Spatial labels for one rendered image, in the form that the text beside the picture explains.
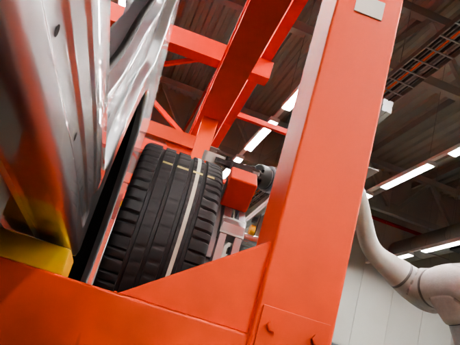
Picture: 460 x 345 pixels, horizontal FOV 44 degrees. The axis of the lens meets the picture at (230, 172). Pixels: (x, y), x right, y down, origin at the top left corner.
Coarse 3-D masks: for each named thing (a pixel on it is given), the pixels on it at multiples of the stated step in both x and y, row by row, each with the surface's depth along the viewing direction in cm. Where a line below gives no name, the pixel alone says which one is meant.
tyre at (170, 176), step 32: (160, 160) 153; (192, 160) 162; (128, 192) 140; (160, 192) 142; (128, 224) 136; (160, 224) 138; (192, 224) 141; (128, 256) 135; (160, 256) 136; (192, 256) 137; (128, 288) 134
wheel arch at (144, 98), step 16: (144, 96) 174; (128, 128) 192; (128, 144) 196; (128, 160) 199; (112, 176) 202; (112, 192) 203; (96, 208) 203; (112, 208) 204; (96, 224) 203; (96, 240) 202; (80, 256) 200; (96, 256) 201; (80, 272) 198
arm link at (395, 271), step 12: (360, 216) 183; (360, 228) 186; (372, 228) 186; (360, 240) 188; (372, 240) 187; (372, 252) 188; (384, 252) 190; (372, 264) 191; (384, 264) 189; (396, 264) 189; (408, 264) 191; (384, 276) 191; (396, 276) 189; (408, 276) 189
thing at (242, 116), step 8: (384, 104) 424; (392, 104) 425; (240, 112) 660; (384, 112) 424; (248, 120) 661; (256, 120) 661; (272, 128) 663; (280, 128) 665; (264, 208) 717; (248, 216) 795; (256, 216) 760; (248, 224) 804; (248, 232) 759
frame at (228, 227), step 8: (224, 184) 170; (224, 208) 154; (224, 216) 150; (240, 216) 153; (224, 224) 148; (232, 224) 148; (240, 224) 150; (224, 232) 147; (232, 232) 147; (240, 232) 148; (216, 240) 149; (224, 240) 146; (232, 240) 148; (240, 240) 147; (216, 248) 145; (232, 248) 146; (216, 256) 145
